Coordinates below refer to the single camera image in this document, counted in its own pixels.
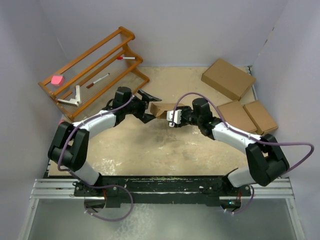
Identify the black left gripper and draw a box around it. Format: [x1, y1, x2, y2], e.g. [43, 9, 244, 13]
[123, 89, 161, 123]

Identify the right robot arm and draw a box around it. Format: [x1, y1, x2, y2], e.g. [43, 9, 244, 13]
[170, 98, 290, 196]

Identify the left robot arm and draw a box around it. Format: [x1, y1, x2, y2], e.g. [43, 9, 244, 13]
[47, 86, 161, 196]

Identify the medium folded cardboard box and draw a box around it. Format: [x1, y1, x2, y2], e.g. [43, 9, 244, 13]
[217, 100, 257, 133]

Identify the large folded cardboard box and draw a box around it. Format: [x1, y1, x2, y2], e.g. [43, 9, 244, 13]
[201, 58, 256, 101]

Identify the small folded cardboard box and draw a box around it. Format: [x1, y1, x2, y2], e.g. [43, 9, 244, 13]
[243, 100, 278, 135]

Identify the orange wooden rack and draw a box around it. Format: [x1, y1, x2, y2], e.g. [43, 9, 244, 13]
[38, 26, 150, 121]

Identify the red capped white marker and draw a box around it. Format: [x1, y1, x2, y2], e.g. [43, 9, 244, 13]
[116, 56, 136, 60]

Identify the brown capped white marker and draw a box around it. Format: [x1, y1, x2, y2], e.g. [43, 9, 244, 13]
[86, 72, 110, 89]

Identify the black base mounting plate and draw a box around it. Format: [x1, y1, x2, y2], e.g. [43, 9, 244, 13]
[73, 175, 252, 209]

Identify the pink eraser block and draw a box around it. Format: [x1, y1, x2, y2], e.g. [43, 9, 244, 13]
[50, 74, 65, 87]

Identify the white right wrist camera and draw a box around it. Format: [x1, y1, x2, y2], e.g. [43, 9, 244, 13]
[166, 109, 182, 128]

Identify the white angled bracket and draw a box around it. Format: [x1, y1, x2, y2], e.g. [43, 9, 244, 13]
[57, 85, 82, 107]

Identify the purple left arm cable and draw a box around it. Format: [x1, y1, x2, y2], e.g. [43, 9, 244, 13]
[57, 94, 135, 222]

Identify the aluminium frame rail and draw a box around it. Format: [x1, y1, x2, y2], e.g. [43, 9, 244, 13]
[30, 178, 295, 200]

